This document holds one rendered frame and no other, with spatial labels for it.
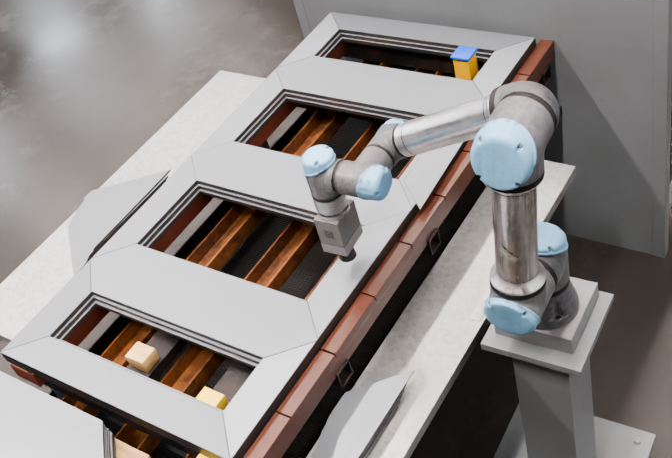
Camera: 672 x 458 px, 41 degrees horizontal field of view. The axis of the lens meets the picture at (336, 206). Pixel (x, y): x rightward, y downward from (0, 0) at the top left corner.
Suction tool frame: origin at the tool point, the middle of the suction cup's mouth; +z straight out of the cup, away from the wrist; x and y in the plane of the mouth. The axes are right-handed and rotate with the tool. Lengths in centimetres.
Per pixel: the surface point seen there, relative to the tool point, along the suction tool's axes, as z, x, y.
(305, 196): 3.7, -23.9, -19.4
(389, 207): 3.7, 0.3, -21.1
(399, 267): 7.7, 9.4, -6.0
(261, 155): 4, -46, -32
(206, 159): 4, -62, -26
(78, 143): 89, -227, -103
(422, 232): 7.2, 10.3, -18.0
